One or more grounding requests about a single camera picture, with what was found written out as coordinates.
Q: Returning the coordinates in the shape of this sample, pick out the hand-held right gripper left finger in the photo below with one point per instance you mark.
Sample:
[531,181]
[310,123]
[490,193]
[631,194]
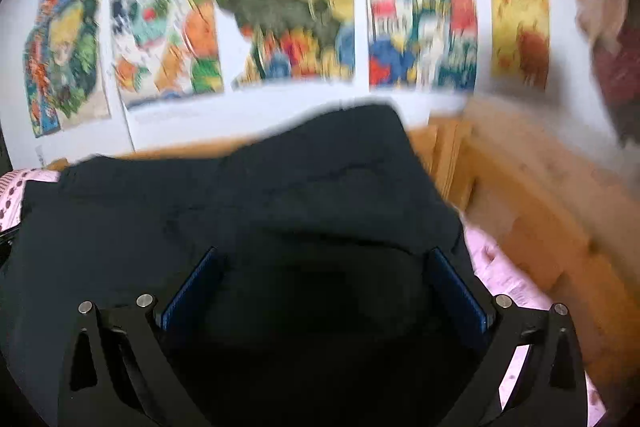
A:
[187,292]

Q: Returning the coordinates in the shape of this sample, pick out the green swirl wall poster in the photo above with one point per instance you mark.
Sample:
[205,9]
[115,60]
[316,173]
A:
[65,52]

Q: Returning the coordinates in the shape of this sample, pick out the wooden bed frame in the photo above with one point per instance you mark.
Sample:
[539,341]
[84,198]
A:
[540,207]

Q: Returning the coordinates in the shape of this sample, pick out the yellow bear wall poster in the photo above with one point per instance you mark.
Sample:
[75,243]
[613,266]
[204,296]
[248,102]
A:
[520,22]

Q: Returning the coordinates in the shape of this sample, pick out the pink dotted bedsheet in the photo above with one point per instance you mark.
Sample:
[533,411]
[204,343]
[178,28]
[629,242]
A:
[505,272]

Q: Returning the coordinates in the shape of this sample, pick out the orange and teal wall poster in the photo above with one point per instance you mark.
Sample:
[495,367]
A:
[160,42]

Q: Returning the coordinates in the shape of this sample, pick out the blue and red wall poster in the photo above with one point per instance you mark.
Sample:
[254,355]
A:
[420,12]

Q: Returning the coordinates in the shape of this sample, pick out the black jacket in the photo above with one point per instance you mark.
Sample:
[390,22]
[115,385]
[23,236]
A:
[300,187]

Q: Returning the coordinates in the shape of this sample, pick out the clear storage bag orange trim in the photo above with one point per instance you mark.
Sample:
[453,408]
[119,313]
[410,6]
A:
[607,22]

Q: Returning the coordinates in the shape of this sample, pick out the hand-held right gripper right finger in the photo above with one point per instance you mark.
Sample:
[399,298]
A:
[457,292]

